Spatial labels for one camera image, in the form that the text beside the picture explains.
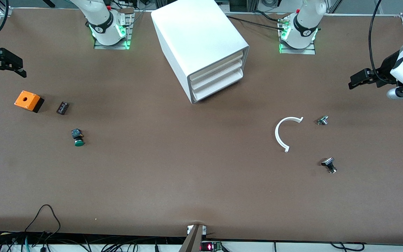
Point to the orange button enclosure box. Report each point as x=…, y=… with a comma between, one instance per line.
x=26, y=99

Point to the green push button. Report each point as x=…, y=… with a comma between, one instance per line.
x=79, y=142

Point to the small metal bolt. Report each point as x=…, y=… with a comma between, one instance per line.
x=328, y=162
x=322, y=120

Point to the white drawer cabinet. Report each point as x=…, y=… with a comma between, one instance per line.
x=194, y=31

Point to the white lowest cabinet drawer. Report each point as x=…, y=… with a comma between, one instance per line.
x=217, y=85

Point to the small metal bolt lower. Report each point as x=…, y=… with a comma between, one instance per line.
x=328, y=162

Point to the circuit board with red light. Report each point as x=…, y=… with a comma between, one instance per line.
x=210, y=246

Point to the white curved plastic arc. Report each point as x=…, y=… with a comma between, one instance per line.
x=276, y=134

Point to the small metal bolt upper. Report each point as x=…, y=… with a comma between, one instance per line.
x=322, y=120

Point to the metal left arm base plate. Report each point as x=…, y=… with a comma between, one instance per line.
x=299, y=51

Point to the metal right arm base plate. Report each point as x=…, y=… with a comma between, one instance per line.
x=112, y=47

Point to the small black contact block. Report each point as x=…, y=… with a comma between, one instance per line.
x=62, y=107

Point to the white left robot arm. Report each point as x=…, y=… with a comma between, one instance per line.
x=304, y=31

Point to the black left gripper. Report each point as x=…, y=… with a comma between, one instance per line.
x=385, y=68

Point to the white highest cabinet drawer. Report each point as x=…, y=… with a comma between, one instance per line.
x=217, y=67

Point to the brown camera mount post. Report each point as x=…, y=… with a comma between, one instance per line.
x=192, y=241

